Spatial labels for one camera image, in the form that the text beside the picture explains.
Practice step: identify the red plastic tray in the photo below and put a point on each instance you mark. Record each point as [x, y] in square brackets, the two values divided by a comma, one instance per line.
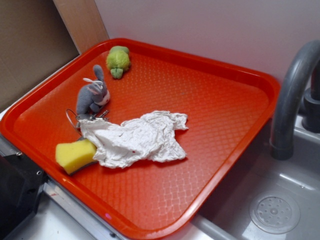
[226, 107]

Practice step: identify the grey plastic sink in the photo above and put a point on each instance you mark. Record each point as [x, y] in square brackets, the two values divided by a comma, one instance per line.
[262, 198]

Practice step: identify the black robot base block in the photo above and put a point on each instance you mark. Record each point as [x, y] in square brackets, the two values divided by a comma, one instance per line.
[21, 186]

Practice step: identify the grey plush bunny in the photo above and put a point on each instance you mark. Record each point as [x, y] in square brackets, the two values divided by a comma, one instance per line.
[93, 96]

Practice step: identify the grey curved faucet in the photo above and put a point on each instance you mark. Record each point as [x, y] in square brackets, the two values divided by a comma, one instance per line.
[300, 91]

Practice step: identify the yellow sponge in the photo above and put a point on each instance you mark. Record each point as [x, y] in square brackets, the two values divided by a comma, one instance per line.
[75, 155]

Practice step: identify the green plush turtle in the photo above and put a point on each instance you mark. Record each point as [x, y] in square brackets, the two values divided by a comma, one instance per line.
[118, 61]

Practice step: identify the white crumpled cloth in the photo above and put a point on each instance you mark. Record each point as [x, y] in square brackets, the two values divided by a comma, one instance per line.
[150, 137]

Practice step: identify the brown cardboard panel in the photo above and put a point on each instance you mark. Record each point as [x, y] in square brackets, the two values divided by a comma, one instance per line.
[38, 37]

